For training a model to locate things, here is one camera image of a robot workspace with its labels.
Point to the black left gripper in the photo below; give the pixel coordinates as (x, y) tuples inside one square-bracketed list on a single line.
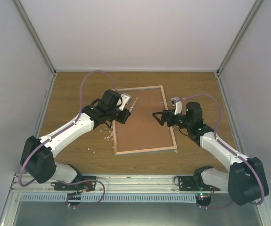
[(127, 113)]

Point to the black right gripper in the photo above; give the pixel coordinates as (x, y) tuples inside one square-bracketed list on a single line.
[(165, 114)]

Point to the turquoise picture frame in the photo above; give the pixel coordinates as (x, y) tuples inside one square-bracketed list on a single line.
[(142, 133)]

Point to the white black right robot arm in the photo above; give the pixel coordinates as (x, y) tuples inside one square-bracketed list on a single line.
[(245, 180)]

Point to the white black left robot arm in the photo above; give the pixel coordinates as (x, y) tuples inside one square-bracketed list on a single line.
[(38, 157)]

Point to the white debris pile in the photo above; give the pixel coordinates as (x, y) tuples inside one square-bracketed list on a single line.
[(107, 135)]

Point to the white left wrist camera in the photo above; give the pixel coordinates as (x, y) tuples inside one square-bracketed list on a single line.
[(124, 100)]

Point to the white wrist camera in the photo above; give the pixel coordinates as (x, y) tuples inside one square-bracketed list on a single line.
[(124, 100), (176, 102)]

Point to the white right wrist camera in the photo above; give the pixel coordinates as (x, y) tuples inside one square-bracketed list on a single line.
[(176, 102)]

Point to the aluminium front rail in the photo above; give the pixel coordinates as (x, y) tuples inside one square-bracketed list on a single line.
[(120, 184)]

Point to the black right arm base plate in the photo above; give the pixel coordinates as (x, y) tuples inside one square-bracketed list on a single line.
[(188, 184)]

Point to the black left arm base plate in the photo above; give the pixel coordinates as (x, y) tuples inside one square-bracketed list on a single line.
[(78, 184)]

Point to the grey slotted cable duct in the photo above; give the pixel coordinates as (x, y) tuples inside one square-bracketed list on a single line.
[(91, 197)]

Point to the aluminium corner post left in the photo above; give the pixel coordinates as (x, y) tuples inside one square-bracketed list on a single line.
[(18, 4)]

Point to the aluminium corner post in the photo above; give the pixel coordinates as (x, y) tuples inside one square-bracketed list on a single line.
[(244, 27), (18, 4)]

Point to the aluminium corner post right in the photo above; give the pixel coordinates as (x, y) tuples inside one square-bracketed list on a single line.
[(244, 27)]

